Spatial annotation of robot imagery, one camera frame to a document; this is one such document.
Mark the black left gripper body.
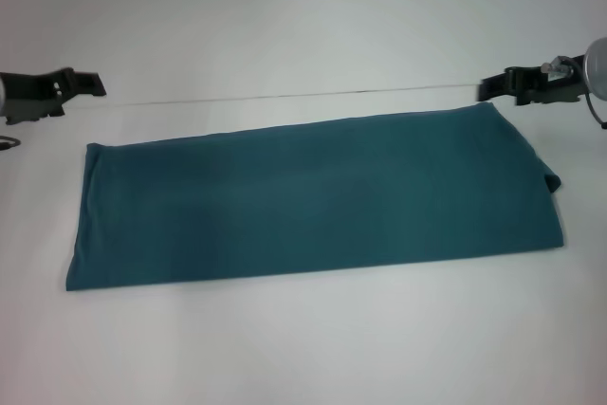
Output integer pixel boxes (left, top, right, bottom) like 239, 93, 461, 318
0, 66, 73, 118

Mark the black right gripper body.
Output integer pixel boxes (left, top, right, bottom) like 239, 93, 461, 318
506, 62, 590, 108

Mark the teal t-shirt with FREE print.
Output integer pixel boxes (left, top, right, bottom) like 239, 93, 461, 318
64, 101, 565, 293

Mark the right gripper cable with plug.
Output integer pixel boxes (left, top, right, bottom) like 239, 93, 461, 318
540, 56, 607, 130

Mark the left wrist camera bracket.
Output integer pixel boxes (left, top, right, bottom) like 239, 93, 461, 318
3, 99, 66, 126

